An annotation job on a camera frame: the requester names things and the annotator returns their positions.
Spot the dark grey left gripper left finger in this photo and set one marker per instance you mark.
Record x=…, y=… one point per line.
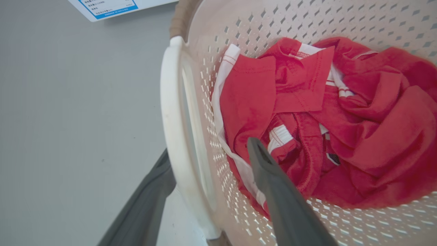
x=143, y=208

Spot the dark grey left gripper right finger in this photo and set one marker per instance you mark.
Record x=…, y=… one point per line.
x=286, y=205

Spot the cream perforated laundry basket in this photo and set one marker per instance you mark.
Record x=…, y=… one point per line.
x=175, y=136

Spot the red and white garment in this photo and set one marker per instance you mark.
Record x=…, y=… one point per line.
x=368, y=136

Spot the blue energy label sticker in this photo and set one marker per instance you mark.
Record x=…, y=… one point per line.
x=109, y=8

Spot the white front-load washing machine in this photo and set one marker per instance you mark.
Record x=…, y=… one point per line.
x=82, y=12

